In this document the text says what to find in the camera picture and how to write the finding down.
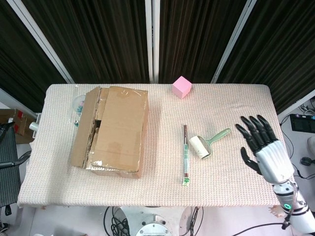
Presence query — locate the green lint roller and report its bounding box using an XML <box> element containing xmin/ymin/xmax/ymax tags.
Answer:
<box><xmin>189</xmin><ymin>127</ymin><xmax>232</xmax><ymax>161</ymax></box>

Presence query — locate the left black-fingered robot hand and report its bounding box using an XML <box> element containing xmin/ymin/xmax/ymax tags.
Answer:
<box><xmin>0</xmin><ymin>151</ymin><xmax>32</xmax><ymax>169</ymax></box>

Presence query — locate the white partition frame post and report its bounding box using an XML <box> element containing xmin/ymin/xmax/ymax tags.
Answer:
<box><xmin>144</xmin><ymin>0</ymin><xmax>160</xmax><ymax>84</ymax></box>
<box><xmin>7</xmin><ymin>0</ymin><xmax>74</xmax><ymax>84</ymax></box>
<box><xmin>210</xmin><ymin>0</ymin><xmax>256</xmax><ymax>84</ymax></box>

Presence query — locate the clear jar of binder clips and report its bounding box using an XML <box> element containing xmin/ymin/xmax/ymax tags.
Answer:
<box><xmin>72</xmin><ymin>95</ymin><xmax>87</xmax><ymax>115</ymax></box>

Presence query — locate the pink cube block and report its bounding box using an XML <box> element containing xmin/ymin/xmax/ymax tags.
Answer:
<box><xmin>172</xmin><ymin>75</ymin><xmax>192</xmax><ymax>99</ymax></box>

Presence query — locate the black mesh chair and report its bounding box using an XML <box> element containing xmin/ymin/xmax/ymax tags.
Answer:
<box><xmin>0</xmin><ymin>126</ymin><xmax>22</xmax><ymax>209</ymax></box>

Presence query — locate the black coiled floor cable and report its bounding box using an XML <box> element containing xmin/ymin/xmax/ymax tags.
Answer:
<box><xmin>103</xmin><ymin>206</ymin><xmax>131</xmax><ymax>236</ymax></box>

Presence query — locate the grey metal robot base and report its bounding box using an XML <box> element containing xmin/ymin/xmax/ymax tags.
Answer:
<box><xmin>135</xmin><ymin>213</ymin><xmax>173</xmax><ymax>236</ymax></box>

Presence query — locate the long thin brush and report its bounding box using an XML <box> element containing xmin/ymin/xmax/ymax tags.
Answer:
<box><xmin>181</xmin><ymin>124</ymin><xmax>191</xmax><ymax>187</ymax></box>

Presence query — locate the pink woven tablecloth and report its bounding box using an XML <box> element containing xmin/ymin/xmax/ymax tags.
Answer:
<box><xmin>17</xmin><ymin>83</ymin><xmax>301</xmax><ymax>218</ymax></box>

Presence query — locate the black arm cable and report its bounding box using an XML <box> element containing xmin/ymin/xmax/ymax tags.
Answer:
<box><xmin>226</xmin><ymin>180</ymin><xmax>300</xmax><ymax>236</ymax></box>

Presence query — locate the cardboard box with red tape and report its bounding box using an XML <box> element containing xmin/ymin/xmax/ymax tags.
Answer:
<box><xmin>0</xmin><ymin>109</ymin><xmax>36</xmax><ymax>145</ymax></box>

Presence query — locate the black screen device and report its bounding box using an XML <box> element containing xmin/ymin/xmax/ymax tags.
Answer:
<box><xmin>289</xmin><ymin>113</ymin><xmax>315</xmax><ymax>135</ymax></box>

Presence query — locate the right black-fingered robot hand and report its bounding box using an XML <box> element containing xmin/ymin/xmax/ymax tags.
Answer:
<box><xmin>235</xmin><ymin>115</ymin><xmax>295</xmax><ymax>184</ymax></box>

